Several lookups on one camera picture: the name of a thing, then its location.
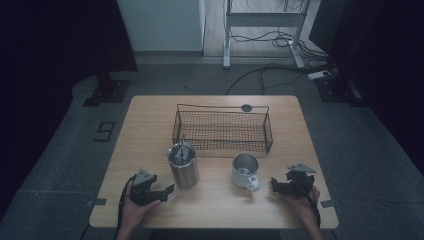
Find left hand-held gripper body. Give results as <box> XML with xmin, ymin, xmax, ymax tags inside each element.
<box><xmin>128</xmin><ymin>168</ymin><xmax>168</xmax><ymax>206</ymax></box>

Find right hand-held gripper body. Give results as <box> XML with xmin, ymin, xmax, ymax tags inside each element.
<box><xmin>275</xmin><ymin>162</ymin><xmax>317</xmax><ymax>198</ymax></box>

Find stainless steel tumbler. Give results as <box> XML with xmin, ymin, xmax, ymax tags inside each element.
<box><xmin>166</xmin><ymin>142</ymin><xmax>200</xmax><ymax>190</ymax></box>

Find white mug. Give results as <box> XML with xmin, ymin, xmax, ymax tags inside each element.
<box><xmin>231</xmin><ymin>152</ymin><xmax>261</xmax><ymax>193</ymax></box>

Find black wire mesh basket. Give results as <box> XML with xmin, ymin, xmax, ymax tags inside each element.
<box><xmin>171</xmin><ymin>103</ymin><xmax>274</xmax><ymax>155</ymax></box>

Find person's right hand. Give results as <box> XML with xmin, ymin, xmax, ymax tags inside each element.
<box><xmin>282</xmin><ymin>185</ymin><xmax>322</xmax><ymax>225</ymax></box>

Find person's left hand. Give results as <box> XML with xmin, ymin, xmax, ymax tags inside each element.
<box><xmin>119</xmin><ymin>191</ymin><xmax>162</xmax><ymax>232</ymax></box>

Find black stand base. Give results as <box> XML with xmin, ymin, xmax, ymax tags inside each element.
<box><xmin>82</xmin><ymin>73</ymin><xmax>132</xmax><ymax>108</ymax></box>
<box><xmin>314</xmin><ymin>74</ymin><xmax>366</xmax><ymax>108</ymax></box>

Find white power strip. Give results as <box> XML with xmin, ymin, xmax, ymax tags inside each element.
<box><xmin>307</xmin><ymin>69</ymin><xmax>335</xmax><ymax>81</ymax></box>

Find dark curtain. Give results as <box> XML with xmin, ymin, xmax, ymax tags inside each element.
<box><xmin>309</xmin><ymin>0</ymin><xmax>424</xmax><ymax>174</ymax></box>
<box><xmin>0</xmin><ymin>0</ymin><xmax>139</xmax><ymax>221</ymax></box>

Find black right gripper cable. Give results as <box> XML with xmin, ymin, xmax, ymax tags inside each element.
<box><xmin>298</xmin><ymin>181</ymin><xmax>322</xmax><ymax>228</ymax></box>

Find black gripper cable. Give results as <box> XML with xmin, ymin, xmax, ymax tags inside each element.
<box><xmin>298</xmin><ymin>181</ymin><xmax>322</xmax><ymax>228</ymax></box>
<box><xmin>115</xmin><ymin>175</ymin><xmax>137</xmax><ymax>234</ymax></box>

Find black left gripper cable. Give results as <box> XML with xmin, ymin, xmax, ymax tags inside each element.
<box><xmin>115</xmin><ymin>175</ymin><xmax>137</xmax><ymax>234</ymax></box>

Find long black floor cable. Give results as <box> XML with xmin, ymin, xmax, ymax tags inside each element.
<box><xmin>224</xmin><ymin>62</ymin><xmax>336</xmax><ymax>96</ymax></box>

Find tangled floor cables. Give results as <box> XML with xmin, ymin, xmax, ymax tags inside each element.
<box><xmin>229</xmin><ymin>29</ymin><xmax>332</xmax><ymax>62</ymax></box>

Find white desk frame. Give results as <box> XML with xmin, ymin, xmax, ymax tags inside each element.
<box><xmin>222</xmin><ymin>0</ymin><xmax>314</xmax><ymax>70</ymax></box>

